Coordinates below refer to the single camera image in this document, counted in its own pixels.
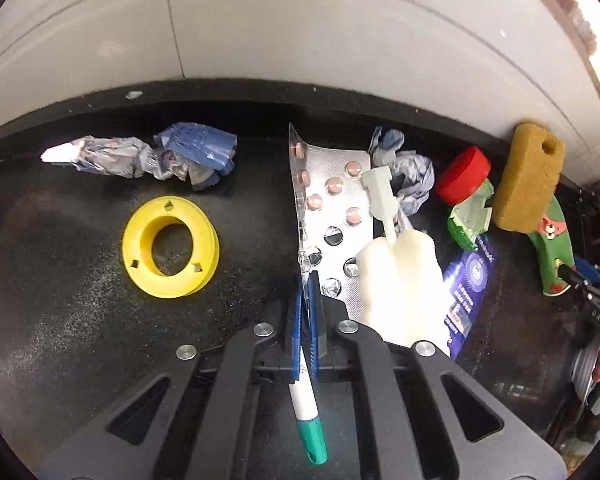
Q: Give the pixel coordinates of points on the green cartoon printed packet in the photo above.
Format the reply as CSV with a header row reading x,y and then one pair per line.
x,y
550,255

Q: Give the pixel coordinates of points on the small white scrap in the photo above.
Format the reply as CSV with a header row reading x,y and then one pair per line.
x,y
132,94

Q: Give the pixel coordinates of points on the white squeeze bottle with nozzle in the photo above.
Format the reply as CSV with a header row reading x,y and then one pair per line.
x,y
400,280

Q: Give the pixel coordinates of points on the silver pill blister pack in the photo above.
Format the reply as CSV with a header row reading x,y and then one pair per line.
x,y
325,160

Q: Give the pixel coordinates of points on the yellow plastic tape spool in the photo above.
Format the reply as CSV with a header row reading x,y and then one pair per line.
x,y
140,220

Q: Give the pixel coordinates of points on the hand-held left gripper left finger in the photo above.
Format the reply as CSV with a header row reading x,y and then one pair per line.
x,y
296,330

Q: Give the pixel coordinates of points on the round metal rings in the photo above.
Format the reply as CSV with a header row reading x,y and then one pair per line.
x,y
585,370

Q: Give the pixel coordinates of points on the white and green pen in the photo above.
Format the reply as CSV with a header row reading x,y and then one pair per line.
x,y
305,410

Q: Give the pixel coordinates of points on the small crumpled blue white wrapper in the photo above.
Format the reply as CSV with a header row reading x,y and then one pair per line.
x,y
415,175

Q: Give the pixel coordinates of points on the green carton spout piece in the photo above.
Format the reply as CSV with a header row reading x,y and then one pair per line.
x,y
467,220

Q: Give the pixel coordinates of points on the yellow sponge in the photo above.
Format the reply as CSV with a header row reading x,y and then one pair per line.
x,y
522,180

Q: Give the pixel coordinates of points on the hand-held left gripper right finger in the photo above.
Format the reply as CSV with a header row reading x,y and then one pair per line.
x,y
314,320

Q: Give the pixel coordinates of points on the dark blue printed packet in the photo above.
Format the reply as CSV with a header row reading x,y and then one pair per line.
x,y
472,280

